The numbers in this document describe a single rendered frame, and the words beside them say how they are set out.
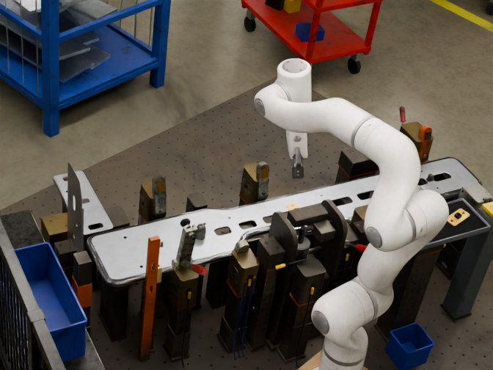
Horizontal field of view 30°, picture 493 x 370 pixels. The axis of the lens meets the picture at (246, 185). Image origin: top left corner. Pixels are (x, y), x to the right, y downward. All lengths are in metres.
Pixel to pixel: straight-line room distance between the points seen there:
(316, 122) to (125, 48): 3.08
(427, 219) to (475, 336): 1.07
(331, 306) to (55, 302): 0.74
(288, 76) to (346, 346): 0.73
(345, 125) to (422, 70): 3.67
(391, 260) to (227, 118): 1.71
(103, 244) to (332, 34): 3.10
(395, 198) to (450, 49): 4.08
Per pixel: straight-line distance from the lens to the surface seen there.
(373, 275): 2.28
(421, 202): 2.16
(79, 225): 2.53
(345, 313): 2.39
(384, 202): 2.10
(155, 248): 2.50
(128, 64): 5.07
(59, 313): 2.52
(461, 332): 3.15
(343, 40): 5.53
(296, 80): 2.28
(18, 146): 4.75
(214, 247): 2.77
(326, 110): 2.21
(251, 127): 3.78
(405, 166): 2.09
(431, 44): 6.13
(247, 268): 2.62
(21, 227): 2.76
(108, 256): 2.71
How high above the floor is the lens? 2.89
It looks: 39 degrees down
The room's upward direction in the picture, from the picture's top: 9 degrees clockwise
